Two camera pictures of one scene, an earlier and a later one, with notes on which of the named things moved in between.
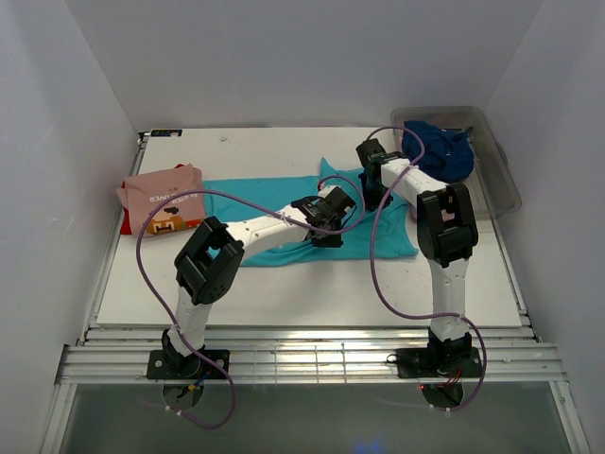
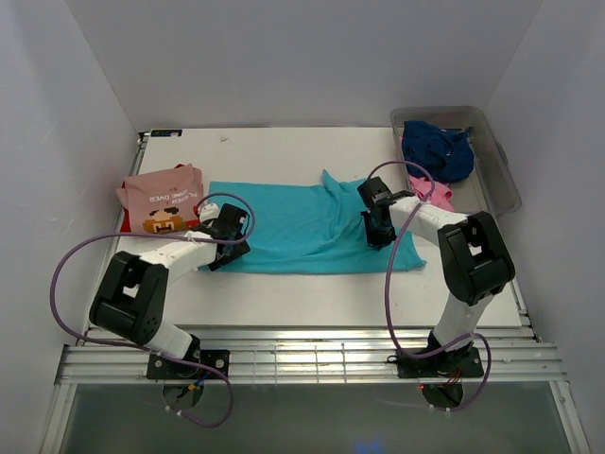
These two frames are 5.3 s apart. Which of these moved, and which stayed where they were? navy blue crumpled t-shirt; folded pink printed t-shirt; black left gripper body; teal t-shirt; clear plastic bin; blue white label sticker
Moved: teal t-shirt; black left gripper body
Stayed: navy blue crumpled t-shirt; blue white label sticker; clear plastic bin; folded pink printed t-shirt
